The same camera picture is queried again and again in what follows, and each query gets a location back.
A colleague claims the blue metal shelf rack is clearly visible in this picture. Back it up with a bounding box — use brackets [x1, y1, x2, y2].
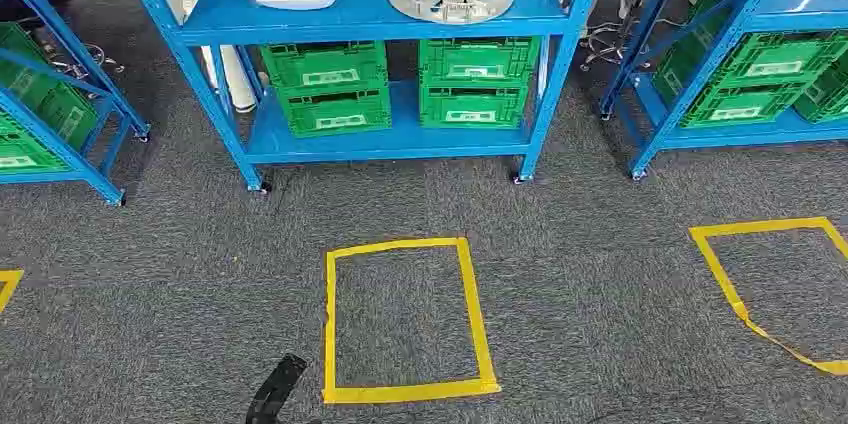
[0, 0, 152, 207]
[599, 0, 848, 180]
[109, 0, 612, 194]

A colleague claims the yellow floor tape rectangle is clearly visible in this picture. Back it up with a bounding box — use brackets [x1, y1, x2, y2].
[321, 237, 502, 406]
[0, 268, 25, 314]
[688, 216, 848, 377]

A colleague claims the black robot foot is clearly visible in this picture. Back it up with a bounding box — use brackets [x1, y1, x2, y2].
[245, 353, 309, 424]

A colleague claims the chrome chair base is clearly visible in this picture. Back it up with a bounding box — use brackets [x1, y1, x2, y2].
[39, 43, 125, 78]

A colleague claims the white post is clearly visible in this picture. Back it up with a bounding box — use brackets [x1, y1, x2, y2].
[145, 0, 260, 114]

